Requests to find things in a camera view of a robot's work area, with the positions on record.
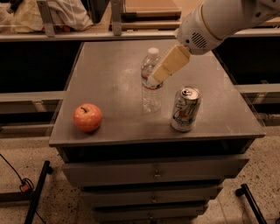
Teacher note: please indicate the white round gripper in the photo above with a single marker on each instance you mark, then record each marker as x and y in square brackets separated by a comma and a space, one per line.
[194, 32]

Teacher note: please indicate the black right stand leg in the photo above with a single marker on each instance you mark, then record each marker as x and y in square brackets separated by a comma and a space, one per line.
[244, 190]

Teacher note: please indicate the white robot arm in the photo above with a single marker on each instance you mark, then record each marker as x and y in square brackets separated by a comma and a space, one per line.
[245, 14]

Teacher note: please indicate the green white soda can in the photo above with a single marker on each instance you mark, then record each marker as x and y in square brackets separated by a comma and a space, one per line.
[185, 109]

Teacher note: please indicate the white cloth on shelf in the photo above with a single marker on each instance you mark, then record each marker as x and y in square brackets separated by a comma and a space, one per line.
[23, 16]

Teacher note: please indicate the wooden board on shelf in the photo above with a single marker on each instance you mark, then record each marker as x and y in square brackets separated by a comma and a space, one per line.
[150, 9]

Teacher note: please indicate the black stand leg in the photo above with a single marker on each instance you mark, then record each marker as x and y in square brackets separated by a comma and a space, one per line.
[34, 201]
[244, 190]

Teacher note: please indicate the grey metal drawer cabinet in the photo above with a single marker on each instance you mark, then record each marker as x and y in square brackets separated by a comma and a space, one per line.
[136, 166]

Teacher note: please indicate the red apple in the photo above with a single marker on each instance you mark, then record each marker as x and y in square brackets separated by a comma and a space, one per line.
[87, 117]

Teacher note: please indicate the clear plastic water bottle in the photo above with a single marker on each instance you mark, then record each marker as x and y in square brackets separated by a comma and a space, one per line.
[151, 94]

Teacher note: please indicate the grey metal shelf rail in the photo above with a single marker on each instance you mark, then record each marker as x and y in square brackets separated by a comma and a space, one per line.
[101, 32]

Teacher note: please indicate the black left stand leg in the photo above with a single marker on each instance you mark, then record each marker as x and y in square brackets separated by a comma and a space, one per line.
[34, 201]

